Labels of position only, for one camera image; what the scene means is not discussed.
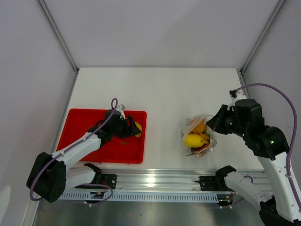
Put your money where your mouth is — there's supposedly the left aluminium frame post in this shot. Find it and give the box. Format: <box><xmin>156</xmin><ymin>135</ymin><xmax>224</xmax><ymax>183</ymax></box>
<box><xmin>36</xmin><ymin>0</ymin><xmax>79</xmax><ymax>73</ymax></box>

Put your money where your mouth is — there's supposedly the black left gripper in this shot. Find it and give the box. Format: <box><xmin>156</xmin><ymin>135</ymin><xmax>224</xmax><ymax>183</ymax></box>
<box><xmin>111</xmin><ymin>115</ymin><xmax>141</xmax><ymax>139</ymax></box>

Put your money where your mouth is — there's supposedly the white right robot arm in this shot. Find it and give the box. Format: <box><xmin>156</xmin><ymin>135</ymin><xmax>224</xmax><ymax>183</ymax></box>
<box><xmin>206</xmin><ymin>99</ymin><xmax>301</xmax><ymax>226</ymax></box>

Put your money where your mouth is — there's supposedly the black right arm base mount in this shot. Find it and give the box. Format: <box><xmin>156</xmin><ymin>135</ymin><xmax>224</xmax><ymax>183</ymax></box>
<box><xmin>194</xmin><ymin>176</ymin><xmax>232</xmax><ymax>192</ymax></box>

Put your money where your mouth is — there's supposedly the white slotted cable duct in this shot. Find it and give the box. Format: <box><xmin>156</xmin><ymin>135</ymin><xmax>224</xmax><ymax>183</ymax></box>
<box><xmin>59</xmin><ymin>191</ymin><xmax>219</xmax><ymax>203</ymax></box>

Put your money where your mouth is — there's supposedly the red plastic tray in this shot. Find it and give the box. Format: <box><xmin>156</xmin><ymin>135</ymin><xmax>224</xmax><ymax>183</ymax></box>
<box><xmin>56</xmin><ymin>108</ymin><xmax>148</xmax><ymax>165</ymax></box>

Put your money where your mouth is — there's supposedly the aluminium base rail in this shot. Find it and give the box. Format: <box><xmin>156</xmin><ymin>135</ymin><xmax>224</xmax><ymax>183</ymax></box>
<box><xmin>47</xmin><ymin>169</ymin><xmax>289</xmax><ymax>195</ymax></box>

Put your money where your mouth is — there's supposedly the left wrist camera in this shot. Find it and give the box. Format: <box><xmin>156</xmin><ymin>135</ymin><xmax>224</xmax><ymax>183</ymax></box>
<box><xmin>116</xmin><ymin>104</ymin><xmax>126</xmax><ymax>119</ymax></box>

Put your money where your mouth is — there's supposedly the yellow ginger root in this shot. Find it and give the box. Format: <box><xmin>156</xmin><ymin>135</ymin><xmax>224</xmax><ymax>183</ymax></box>
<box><xmin>192</xmin><ymin>119</ymin><xmax>209</xmax><ymax>141</ymax></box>

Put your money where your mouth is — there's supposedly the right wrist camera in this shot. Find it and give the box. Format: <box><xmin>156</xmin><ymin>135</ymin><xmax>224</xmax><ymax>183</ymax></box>
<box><xmin>229</xmin><ymin>90</ymin><xmax>247</xmax><ymax>107</ymax></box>

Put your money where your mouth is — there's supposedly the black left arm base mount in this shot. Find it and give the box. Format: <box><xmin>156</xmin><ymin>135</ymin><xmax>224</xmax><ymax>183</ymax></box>
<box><xmin>75</xmin><ymin>174</ymin><xmax>117</xmax><ymax>189</ymax></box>

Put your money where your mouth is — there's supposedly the right aluminium frame post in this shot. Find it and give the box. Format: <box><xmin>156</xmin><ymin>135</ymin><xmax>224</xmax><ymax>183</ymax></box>
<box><xmin>240</xmin><ymin>0</ymin><xmax>288</xmax><ymax>76</ymax></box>

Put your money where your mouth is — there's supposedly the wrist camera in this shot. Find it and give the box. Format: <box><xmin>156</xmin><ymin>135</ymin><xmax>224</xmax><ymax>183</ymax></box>
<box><xmin>229</xmin><ymin>90</ymin><xmax>247</xmax><ymax>107</ymax></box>
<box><xmin>116</xmin><ymin>104</ymin><xmax>126</xmax><ymax>119</ymax></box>

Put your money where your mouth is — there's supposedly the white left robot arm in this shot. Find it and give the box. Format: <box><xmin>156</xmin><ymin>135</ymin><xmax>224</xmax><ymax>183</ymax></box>
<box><xmin>26</xmin><ymin>108</ymin><xmax>142</xmax><ymax>202</ymax></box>

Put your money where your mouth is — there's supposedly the aluminium frame post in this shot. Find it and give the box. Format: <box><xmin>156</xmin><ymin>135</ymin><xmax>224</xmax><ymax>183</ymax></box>
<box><xmin>36</xmin><ymin>0</ymin><xmax>79</xmax><ymax>73</ymax></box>
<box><xmin>240</xmin><ymin>0</ymin><xmax>288</xmax><ymax>76</ymax></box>

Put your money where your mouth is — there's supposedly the clear zip top bag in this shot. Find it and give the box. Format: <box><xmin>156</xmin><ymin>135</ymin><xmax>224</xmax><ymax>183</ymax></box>
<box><xmin>180</xmin><ymin>114</ymin><xmax>217</xmax><ymax>158</ymax></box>

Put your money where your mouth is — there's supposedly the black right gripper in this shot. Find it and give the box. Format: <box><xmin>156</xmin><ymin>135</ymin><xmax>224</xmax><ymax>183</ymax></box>
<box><xmin>206</xmin><ymin>104</ymin><xmax>249</xmax><ymax>138</ymax></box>

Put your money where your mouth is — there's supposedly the yellow mango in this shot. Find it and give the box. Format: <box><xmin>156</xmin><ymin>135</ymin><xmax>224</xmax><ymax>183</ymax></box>
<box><xmin>184</xmin><ymin>134</ymin><xmax>205</xmax><ymax>148</ymax></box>

